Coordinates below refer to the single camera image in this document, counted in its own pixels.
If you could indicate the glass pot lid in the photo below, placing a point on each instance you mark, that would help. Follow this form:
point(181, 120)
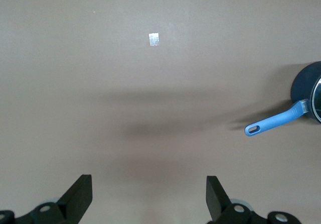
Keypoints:
point(318, 101)

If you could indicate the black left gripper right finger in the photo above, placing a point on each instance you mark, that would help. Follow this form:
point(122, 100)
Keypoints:
point(217, 201)

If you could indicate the small clear tape piece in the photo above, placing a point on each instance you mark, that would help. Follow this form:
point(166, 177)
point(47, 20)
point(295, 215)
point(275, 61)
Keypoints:
point(154, 39)

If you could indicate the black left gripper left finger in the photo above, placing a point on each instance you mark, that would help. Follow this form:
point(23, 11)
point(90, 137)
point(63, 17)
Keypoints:
point(75, 199)

